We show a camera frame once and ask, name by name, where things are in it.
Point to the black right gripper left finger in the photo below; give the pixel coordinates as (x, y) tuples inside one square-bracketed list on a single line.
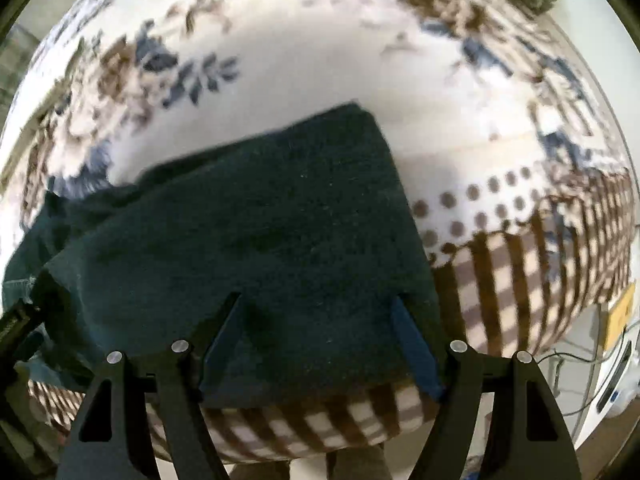
[(111, 435)]

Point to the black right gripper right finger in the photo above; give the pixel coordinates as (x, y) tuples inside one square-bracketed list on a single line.
[(527, 439)]

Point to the dark blue denim jeans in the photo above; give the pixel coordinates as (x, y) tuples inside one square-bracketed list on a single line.
[(290, 260)]

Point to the white bedside cabinet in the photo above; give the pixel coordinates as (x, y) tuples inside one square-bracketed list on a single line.
[(588, 383)]

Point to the floral bed with checked border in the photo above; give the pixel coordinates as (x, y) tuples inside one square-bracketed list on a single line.
[(523, 203)]

